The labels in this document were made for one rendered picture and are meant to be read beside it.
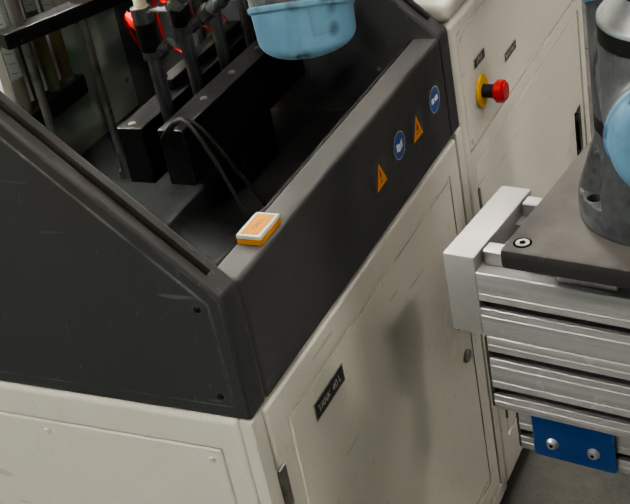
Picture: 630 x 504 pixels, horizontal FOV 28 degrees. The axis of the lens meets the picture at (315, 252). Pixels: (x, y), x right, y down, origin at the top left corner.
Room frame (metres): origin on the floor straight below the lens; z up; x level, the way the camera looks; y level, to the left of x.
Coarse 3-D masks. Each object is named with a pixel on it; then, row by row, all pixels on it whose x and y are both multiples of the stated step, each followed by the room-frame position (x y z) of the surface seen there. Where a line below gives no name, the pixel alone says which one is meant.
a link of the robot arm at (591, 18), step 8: (584, 0) 0.95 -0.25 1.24; (592, 0) 0.93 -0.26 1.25; (600, 0) 0.92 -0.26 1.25; (592, 8) 0.94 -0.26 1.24; (592, 16) 0.94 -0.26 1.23; (592, 24) 0.94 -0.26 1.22; (592, 32) 0.93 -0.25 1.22; (592, 40) 0.93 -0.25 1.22; (592, 48) 0.92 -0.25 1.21; (592, 56) 0.91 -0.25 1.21; (592, 64) 0.91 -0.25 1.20; (592, 72) 0.95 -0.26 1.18; (592, 80) 0.95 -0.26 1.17; (592, 88) 0.95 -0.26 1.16; (592, 96) 0.95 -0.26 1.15; (592, 104) 0.96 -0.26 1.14; (600, 112) 0.93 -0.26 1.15; (600, 120) 0.94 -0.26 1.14
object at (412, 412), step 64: (448, 192) 1.61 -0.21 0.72; (384, 256) 1.40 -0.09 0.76; (384, 320) 1.38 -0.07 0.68; (448, 320) 1.55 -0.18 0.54; (320, 384) 1.21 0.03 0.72; (384, 384) 1.35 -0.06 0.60; (448, 384) 1.52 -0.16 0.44; (320, 448) 1.18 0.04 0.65; (384, 448) 1.32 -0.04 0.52; (448, 448) 1.49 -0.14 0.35
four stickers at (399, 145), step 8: (432, 88) 1.60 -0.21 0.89; (432, 96) 1.60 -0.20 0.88; (432, 104) 1.60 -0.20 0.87; (440, 104) 1.62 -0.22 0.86; (416, 112) 1.55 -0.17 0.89; (432, 112) 1.59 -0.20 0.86; (416, 120) 1.54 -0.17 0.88; (400, 128) 1.50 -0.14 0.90; (416, 128) 1.54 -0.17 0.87; (400, 136) 1.49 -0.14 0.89; (416, 136) 1.54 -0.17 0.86; (400, 144) 1.49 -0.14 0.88; (400, 152) 1.49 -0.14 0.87; (384, 160) 1.44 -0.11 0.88; (376, 168) 1.42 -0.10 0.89; (384, 168) 1.44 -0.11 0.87; (376, 176) 1.42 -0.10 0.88; (384, 176) 1.44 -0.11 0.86; (376, 184) 1.41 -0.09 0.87; (384, 184) 1.43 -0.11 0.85
